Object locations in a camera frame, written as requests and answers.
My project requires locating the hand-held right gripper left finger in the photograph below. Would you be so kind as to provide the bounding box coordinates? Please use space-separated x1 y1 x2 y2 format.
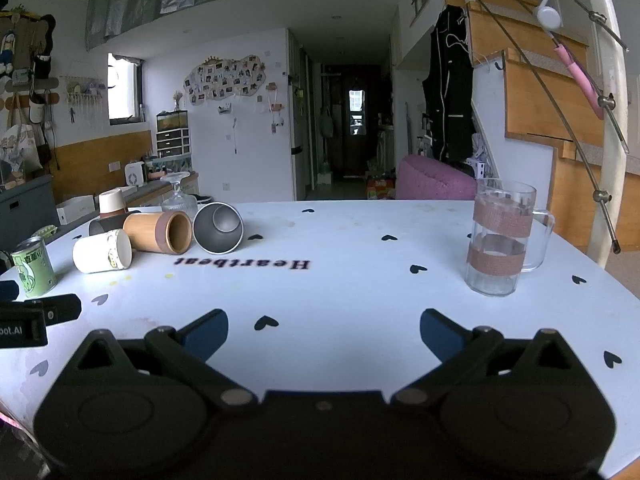
60 309 254 408

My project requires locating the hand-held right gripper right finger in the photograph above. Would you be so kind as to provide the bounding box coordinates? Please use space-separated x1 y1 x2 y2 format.
392 309 591 407

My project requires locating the green printed can cup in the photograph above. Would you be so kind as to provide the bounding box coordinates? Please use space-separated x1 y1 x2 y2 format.
10 236 57 301

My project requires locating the white ceramic cup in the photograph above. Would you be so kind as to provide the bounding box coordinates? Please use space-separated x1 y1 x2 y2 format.
72 229 133 275

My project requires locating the dark grey cup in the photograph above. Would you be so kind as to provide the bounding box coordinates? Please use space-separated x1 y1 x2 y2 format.
88 215 126 237

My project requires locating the steel cup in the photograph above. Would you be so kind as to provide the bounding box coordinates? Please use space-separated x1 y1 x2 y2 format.
192 202 245 255

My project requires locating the white and brown paper cup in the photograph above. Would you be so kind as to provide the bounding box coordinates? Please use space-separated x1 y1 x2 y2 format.
98 188 129 219

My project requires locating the bamboo cup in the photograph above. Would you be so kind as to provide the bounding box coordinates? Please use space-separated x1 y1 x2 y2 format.
123 210 194 255

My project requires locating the grey cabinet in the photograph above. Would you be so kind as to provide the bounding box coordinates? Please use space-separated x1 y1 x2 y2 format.
0 174 56 253

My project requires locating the white cardboard box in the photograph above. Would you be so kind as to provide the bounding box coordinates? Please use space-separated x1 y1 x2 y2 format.
55 194 96 225

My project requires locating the glass mug with brown bands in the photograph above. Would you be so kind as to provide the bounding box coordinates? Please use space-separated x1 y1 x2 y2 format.
464 178 556 297

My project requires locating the white heart-print tablecloth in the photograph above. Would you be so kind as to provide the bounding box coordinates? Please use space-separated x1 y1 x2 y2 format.
0 200 640 480

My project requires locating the clear glass goblet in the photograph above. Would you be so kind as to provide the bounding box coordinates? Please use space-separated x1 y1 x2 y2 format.
160 171 200 214

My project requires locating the printed tote bag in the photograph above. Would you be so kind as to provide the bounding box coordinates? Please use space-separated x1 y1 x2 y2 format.
0 110 43 181

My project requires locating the white air purifier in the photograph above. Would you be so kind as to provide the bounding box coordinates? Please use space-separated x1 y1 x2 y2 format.
124 160 147 187

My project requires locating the pink pouf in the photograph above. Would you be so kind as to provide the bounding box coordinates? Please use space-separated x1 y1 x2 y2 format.
394 154 479 202

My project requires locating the small drawer organizer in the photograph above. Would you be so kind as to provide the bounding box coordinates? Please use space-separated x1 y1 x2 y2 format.
156 128 191 159

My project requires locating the glass fish tank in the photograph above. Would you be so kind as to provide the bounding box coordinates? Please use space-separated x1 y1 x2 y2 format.
156 110 189 132

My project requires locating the dark door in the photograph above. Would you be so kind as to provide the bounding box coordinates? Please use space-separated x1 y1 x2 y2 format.
341 77 370 179

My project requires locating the window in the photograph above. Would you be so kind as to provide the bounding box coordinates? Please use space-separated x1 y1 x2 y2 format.
107 52 146 124

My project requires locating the black jacket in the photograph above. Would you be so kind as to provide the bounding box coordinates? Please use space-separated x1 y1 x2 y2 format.
422 4 476 164

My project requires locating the cloud-shaped photo board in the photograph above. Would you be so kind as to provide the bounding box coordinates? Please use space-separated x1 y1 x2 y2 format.
183 55 266 106

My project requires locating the wooden staircase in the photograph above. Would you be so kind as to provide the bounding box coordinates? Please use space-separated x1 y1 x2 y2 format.
441 0 640 266

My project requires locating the pink and white hoop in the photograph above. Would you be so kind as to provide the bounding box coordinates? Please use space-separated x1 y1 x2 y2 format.
532 0 607 120

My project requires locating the white railing post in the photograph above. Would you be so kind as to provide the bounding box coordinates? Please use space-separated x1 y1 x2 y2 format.
582 0 629 268

